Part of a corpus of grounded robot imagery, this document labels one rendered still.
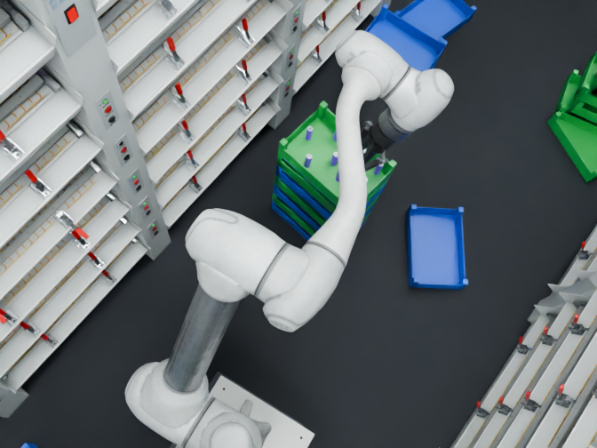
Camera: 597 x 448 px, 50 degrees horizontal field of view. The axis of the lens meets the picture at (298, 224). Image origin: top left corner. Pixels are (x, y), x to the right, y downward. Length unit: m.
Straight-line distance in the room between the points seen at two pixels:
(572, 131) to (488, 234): 0.61
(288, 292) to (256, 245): 0.11
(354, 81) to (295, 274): 0.48
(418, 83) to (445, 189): 1.10
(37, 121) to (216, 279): 0.47
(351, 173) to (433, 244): 1.12
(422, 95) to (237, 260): 0.59
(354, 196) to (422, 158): 1.24
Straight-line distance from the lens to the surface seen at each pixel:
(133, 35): 1.44
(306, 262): 1.32
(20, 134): 1.36
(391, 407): 2.36
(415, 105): 1.57
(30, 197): 1.53
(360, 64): 1.53
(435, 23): 2.99
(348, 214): 1.40
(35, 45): 1.22
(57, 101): 1.38
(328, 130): 2.06
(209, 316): 1.47
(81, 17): 1.22
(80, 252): 1.89
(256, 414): 2.00
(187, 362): 1.61
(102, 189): 1.72
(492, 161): 2.73
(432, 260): 2.49
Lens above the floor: 2.30
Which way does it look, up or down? 70 degrees down
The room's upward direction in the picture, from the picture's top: 14 degrees clockwise
